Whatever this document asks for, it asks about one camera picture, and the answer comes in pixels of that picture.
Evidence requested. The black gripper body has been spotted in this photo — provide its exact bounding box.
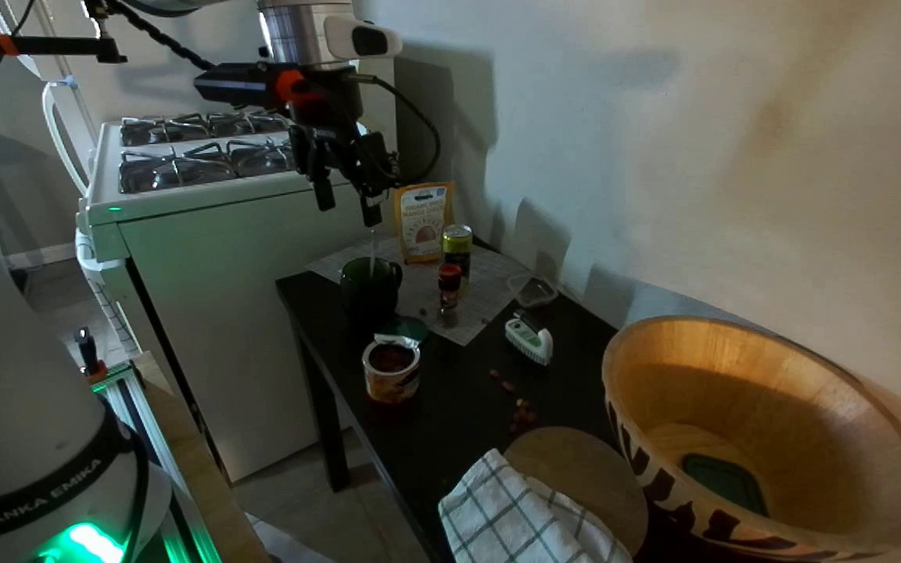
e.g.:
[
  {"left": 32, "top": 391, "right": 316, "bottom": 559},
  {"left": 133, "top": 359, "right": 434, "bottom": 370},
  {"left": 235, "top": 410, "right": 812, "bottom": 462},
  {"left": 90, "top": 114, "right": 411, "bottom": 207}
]
[{"left": 287, "top": 98, "right": 399, "bottom": 202}]

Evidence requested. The white checked towel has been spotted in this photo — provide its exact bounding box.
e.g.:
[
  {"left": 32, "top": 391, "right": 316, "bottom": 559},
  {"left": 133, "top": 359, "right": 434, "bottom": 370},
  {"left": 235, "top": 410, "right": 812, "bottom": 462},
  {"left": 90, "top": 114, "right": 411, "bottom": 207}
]
[{"left": 434, "top": 449, "right": 635, "bottom": 563}]

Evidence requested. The wooden bowl with zebra pattern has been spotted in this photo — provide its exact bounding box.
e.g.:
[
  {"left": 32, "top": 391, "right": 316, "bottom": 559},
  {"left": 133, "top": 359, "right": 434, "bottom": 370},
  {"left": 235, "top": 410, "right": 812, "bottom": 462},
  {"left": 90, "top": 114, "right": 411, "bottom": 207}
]
[{"left": 601, "top": 313, "right": 901, "bottom": 563}]

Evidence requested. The cardboard box package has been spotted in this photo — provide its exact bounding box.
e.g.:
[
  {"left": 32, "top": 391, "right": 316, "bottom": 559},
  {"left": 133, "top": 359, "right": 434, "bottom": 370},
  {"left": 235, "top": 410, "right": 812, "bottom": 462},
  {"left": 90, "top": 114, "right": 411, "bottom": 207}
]
[{"left": 383, "top": 181, "right": 454, "bottom": 267}]

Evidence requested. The dark green mug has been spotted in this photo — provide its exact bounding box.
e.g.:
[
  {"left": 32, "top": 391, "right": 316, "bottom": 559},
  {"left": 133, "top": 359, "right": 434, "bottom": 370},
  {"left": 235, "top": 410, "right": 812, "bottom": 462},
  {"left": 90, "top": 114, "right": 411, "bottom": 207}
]
[{"left": 336, "top": 254, "right": 405, "bottom": 339}]

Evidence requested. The spice bottle with red cap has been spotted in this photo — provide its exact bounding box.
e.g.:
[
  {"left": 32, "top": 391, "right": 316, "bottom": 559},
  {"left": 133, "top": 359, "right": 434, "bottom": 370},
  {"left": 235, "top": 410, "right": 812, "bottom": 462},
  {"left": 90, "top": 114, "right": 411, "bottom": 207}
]
[{"left": 434, "top": 259, "right": 469, "bottom": 329}]

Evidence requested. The gray woven placemat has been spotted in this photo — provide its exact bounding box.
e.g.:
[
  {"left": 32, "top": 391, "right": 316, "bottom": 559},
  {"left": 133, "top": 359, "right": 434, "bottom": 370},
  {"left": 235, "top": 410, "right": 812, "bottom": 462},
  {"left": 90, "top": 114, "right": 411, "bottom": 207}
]
[{"left": 306, "top": 231, "right": 539, "bottom": 350}]

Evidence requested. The white gas stove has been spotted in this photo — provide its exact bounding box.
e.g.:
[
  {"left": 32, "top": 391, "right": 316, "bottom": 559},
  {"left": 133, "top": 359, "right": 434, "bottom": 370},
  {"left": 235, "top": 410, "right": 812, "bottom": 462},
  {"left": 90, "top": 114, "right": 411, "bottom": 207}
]
[{"left": 73, "top": 104, "right": 376, "bottom": 487}]

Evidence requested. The yellow striped ceramic cup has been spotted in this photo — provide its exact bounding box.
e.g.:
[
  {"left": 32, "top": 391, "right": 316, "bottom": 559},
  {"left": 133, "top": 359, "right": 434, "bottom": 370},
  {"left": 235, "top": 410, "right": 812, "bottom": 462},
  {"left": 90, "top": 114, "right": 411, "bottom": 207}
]
[{"left": 358, "top": 331, "right": 426, "bottom": 406}]

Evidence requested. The clear drinking glass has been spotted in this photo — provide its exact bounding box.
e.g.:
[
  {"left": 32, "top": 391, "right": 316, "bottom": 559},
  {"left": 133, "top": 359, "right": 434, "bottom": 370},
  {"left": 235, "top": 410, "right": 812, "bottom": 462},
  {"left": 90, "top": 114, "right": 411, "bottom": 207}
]
[{"left": 507, "top": 274, "right": 562, "bottom": 316}]

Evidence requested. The black table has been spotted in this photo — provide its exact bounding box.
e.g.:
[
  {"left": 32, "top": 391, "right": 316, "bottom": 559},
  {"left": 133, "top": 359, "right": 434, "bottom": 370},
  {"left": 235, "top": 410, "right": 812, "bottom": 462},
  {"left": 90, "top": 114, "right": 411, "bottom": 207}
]
[{"left": 273, "top": 239, "right": 683, "bottom": 563}]

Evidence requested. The black button with red top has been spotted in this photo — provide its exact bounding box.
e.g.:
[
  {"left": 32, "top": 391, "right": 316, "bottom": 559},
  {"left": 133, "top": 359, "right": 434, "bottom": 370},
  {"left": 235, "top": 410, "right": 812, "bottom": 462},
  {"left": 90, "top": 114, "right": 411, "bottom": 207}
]
[{"left": 73, "top": 325, "right": 113, "bottom": 386}]

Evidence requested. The round wooden coaster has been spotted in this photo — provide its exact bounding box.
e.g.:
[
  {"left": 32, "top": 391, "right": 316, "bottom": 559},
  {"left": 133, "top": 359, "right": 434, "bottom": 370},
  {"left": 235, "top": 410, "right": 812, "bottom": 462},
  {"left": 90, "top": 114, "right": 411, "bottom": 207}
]
[{"left": 501, "top": 423, "right": 650, "bottom": 556}]

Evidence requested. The green sponge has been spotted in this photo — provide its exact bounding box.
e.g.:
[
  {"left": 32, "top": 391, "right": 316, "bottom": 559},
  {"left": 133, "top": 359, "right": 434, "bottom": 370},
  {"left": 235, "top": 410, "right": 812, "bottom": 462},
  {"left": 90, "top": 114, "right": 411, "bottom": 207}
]
[{"left": 679, "top": 450, "right": 772, "bottom": 521}]

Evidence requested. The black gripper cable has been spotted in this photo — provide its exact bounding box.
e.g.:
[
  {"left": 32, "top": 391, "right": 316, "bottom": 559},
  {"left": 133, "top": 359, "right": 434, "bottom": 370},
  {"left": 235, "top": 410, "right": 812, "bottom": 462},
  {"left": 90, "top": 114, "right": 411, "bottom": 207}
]
[{"left": 358, "top": 73, "right": 444, "bottom": 187}]

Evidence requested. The black wrist camera orange band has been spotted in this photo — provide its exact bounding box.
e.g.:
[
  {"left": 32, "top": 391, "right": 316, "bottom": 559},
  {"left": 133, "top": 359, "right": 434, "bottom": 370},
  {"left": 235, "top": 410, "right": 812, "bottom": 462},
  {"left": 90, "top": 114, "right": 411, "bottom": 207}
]
[{"left": 195, "top": 61, "right": 312, "bottom": 114}]

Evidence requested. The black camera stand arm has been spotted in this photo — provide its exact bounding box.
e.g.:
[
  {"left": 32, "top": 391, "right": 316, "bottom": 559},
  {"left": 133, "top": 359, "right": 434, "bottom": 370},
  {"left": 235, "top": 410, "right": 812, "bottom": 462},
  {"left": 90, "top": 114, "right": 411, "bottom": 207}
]
[{"left": 0, "top": 28, "right": 132, "bottom": 66}]

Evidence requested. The aluminium robot stand frame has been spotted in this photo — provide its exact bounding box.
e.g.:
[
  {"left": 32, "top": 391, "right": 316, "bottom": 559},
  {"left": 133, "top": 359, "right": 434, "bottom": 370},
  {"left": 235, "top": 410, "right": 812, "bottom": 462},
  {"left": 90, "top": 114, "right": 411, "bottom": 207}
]
[{"left": 83, "top": 355, "right": 276, "bottom": 563}]

